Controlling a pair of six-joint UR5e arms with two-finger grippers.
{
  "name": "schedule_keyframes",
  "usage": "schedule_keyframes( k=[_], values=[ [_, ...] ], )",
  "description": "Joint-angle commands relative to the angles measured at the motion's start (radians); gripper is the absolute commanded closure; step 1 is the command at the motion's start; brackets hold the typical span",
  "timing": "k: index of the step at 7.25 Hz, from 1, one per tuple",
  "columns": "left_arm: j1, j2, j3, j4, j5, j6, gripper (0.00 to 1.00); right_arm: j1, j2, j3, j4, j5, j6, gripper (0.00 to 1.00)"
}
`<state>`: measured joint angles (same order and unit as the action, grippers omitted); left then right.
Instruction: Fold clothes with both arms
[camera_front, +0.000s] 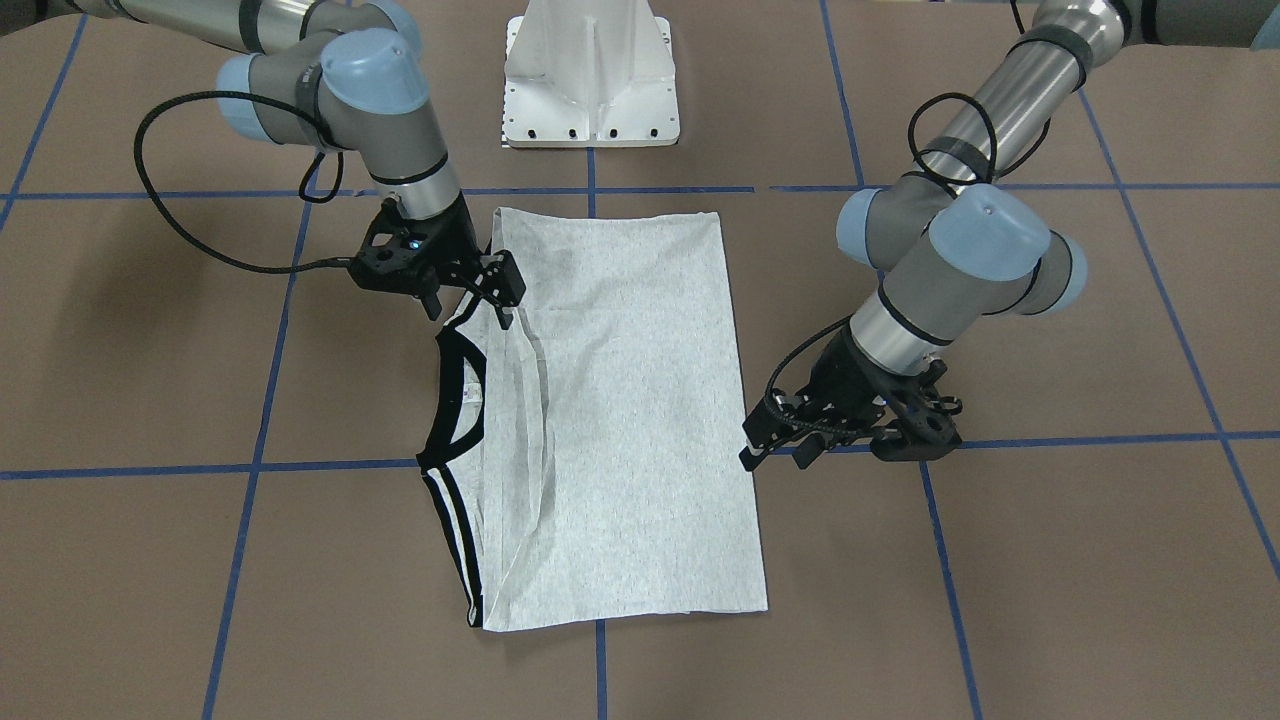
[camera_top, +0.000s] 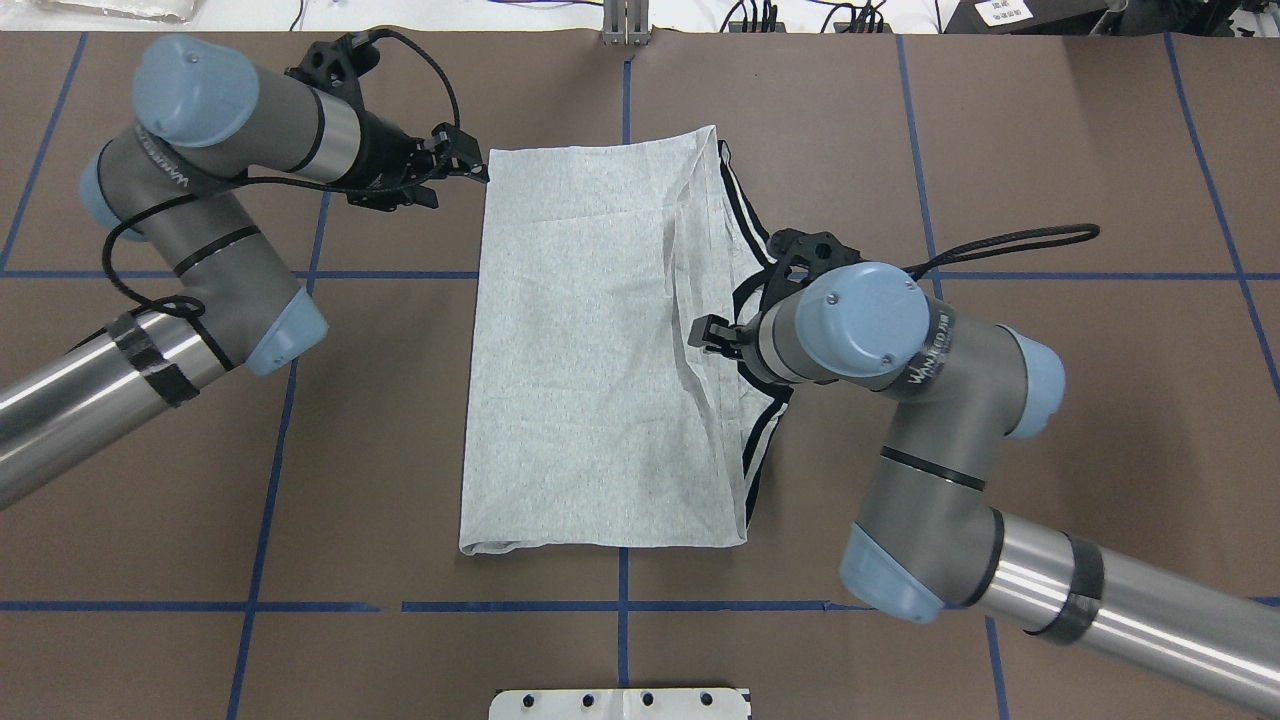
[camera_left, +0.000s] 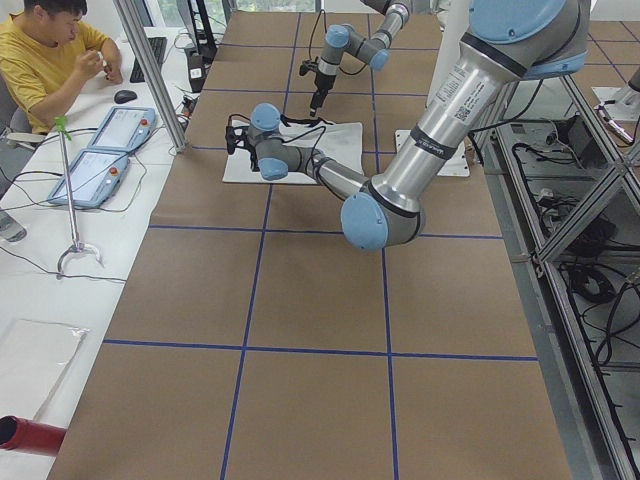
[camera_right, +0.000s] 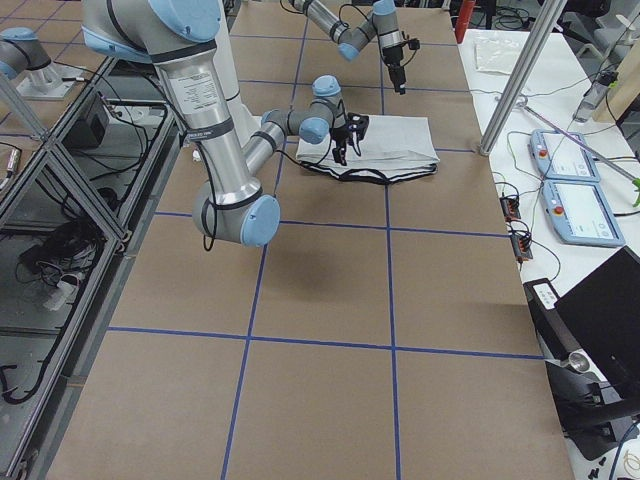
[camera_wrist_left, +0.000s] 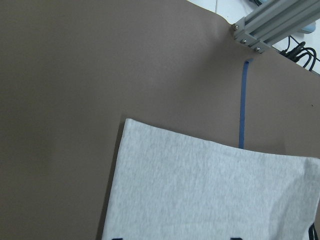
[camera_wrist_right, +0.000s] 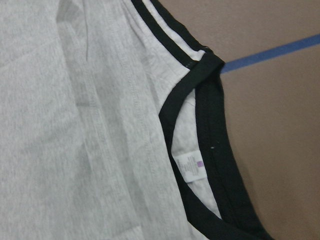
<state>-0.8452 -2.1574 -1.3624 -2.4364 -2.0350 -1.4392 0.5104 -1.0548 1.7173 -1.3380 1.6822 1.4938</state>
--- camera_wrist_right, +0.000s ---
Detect grey cartoon print t-shirt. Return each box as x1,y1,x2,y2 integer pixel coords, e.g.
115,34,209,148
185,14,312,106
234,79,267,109
0,0,271,240

